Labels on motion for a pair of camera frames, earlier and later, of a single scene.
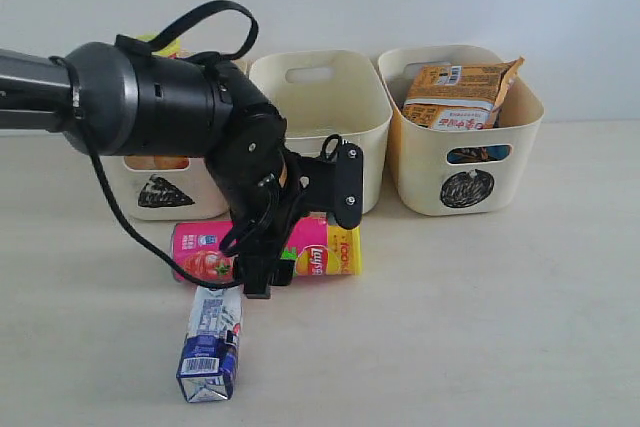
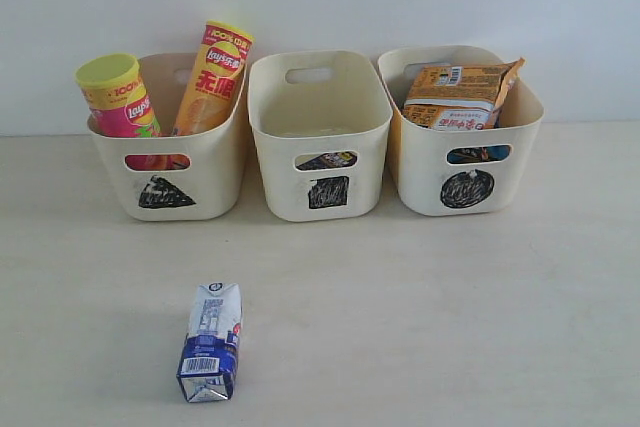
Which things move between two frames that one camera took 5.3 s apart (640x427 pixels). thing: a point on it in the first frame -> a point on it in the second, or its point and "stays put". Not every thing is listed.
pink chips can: (315, 247) -> (116, 96)
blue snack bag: (471, 154) stays put
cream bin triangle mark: (161, 192) stays put
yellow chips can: (161, 47) -> (215, 81)
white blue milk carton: (207, 365) stays put
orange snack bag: (464, 95) stays put
